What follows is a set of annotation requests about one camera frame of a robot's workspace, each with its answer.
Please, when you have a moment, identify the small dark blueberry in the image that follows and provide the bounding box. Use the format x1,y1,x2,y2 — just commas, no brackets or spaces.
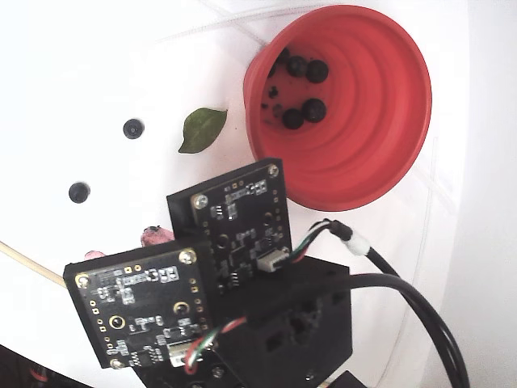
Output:
123,118,145,141

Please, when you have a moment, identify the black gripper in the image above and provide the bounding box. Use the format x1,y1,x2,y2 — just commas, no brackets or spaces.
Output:
135,255,355,388

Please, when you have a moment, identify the curved wooden stick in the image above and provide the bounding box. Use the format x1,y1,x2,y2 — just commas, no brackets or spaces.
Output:
0,241,68,289

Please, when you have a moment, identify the red collapsible silicone cup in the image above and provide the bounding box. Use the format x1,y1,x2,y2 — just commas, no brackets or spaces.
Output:
243,4,432,213

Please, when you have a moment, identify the black camera module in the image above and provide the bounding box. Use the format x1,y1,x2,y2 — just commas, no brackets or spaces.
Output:
63,240,215,371
167,158,294,301

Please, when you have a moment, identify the medium green leaf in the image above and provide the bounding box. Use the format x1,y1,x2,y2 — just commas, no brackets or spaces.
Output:
179,108,229,154

